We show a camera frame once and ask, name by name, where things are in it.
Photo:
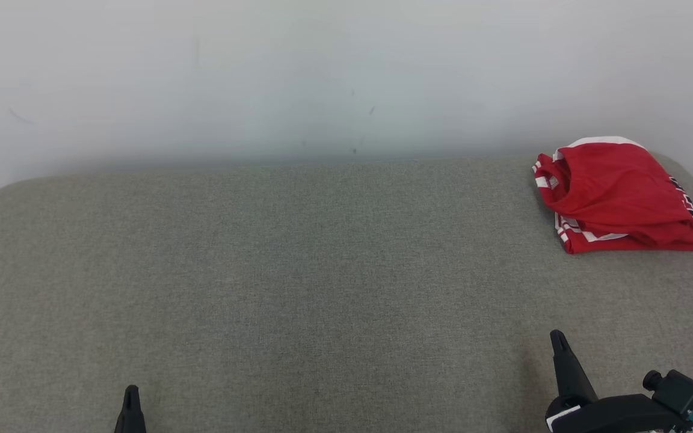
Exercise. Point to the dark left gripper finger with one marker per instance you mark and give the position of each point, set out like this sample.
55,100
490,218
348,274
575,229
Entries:
131,418

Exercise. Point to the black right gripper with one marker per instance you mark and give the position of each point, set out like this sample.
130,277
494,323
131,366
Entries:
617,415

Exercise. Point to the red shorts white trim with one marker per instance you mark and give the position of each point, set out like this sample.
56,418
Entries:
611,186

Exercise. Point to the grey fabric sofa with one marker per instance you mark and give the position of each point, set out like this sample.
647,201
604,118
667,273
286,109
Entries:
262,270

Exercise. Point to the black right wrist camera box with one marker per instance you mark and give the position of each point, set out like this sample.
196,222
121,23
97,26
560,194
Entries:
680,394

